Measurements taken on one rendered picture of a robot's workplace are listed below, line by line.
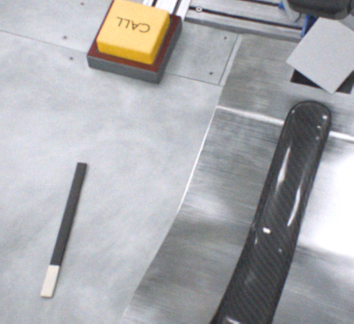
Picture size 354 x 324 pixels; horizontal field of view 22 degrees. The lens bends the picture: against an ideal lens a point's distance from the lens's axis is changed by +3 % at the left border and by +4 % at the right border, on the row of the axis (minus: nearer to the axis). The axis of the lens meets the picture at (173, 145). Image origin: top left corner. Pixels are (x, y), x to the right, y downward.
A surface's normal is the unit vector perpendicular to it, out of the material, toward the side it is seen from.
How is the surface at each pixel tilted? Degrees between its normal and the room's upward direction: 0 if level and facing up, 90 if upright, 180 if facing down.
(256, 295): 28
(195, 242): 22
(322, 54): 55
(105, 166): 0
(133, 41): 0
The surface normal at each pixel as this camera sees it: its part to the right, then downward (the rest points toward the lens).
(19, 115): -0.05, -0.55
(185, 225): 0.04, -0.74
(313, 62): -0.33, 0.34
